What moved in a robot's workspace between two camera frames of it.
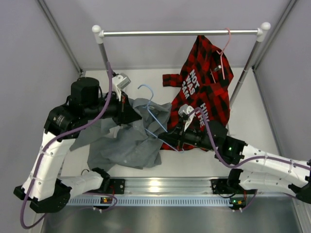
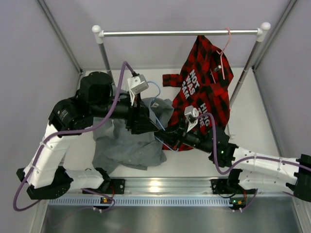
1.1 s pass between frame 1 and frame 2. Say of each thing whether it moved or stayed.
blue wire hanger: moved
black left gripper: moved
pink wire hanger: stayed
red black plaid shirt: stayed
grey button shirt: moved
